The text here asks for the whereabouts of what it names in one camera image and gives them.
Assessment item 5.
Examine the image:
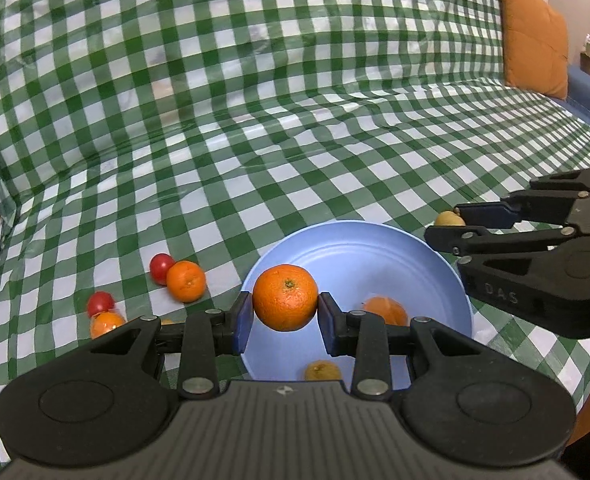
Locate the red tomato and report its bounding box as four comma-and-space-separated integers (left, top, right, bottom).
86, 291, 116, 319
149, 253, 176, 286

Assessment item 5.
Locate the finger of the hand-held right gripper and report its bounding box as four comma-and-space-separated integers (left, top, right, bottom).
454, 162, 590, 231
424, 225, 576, 311

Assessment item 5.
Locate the orange cushion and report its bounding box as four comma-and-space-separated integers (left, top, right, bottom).
498, 0, 571, 101

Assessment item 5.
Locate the orange with green stem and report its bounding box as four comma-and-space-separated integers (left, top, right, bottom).
252, 264, 320, 332

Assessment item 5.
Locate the green checkered cloth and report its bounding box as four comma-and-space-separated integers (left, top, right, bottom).
0, 0, 590, 466

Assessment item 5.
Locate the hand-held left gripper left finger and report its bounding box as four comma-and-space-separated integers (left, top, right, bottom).
91, 291, 254, 400

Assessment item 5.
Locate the light blue plate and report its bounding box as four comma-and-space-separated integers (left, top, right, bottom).
240, 220, 476, 392

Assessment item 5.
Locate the plastic-wrapped orange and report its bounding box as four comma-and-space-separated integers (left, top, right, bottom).
361, 296, 409, 328
90, 311, 126, 340

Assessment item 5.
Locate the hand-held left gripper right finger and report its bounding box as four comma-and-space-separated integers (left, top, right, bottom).
318, 291, 482, 400

